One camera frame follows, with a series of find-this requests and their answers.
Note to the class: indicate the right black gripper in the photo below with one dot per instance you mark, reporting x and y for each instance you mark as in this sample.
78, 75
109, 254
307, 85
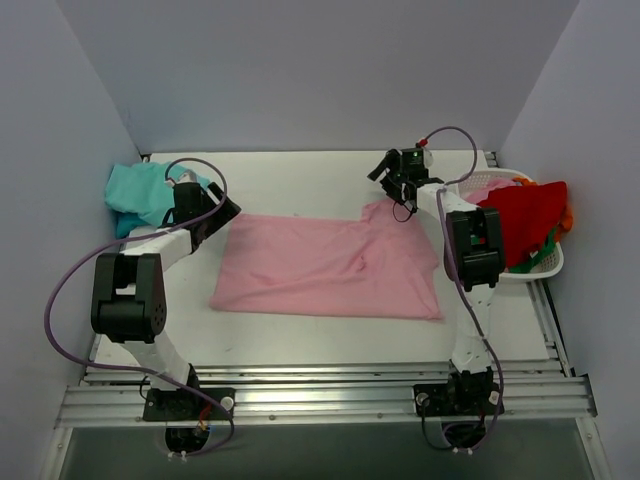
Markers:
392, 170

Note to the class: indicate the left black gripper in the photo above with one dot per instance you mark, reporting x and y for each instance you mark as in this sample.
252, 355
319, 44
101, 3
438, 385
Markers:
213, 216

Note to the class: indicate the pink t shirt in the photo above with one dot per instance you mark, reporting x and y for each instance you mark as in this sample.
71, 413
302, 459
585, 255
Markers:
477, 196
372, 267

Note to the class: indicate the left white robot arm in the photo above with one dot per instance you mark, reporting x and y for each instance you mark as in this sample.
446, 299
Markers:
129, 304

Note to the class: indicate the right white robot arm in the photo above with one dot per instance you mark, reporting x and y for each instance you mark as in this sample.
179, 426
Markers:
473, 247

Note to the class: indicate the teal t shirt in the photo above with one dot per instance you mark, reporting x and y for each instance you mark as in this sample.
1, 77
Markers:
138, 195

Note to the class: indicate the pink t shirt in basket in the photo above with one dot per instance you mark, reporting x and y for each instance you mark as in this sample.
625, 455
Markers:
477, 196

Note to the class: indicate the red t shirt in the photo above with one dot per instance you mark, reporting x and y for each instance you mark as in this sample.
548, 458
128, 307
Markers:
527, 215

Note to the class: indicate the green t shirt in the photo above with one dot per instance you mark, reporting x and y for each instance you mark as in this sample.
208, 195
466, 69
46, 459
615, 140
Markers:
537, 257

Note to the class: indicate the orange t shirt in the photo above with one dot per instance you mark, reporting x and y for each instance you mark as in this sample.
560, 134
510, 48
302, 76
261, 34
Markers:
566, 222

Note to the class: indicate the white plastic basket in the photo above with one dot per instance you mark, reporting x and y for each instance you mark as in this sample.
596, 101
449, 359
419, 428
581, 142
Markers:
548, 267

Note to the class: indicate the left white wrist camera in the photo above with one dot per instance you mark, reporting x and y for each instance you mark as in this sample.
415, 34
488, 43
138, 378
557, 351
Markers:
185, 177

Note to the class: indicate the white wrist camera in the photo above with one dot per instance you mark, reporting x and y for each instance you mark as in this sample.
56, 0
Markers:
185, 177
427, 154

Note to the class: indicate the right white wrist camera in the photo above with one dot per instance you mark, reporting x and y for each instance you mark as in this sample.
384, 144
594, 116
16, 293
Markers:
427, 154

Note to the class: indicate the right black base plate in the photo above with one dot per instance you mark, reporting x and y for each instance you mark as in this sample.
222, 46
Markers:
440, 400

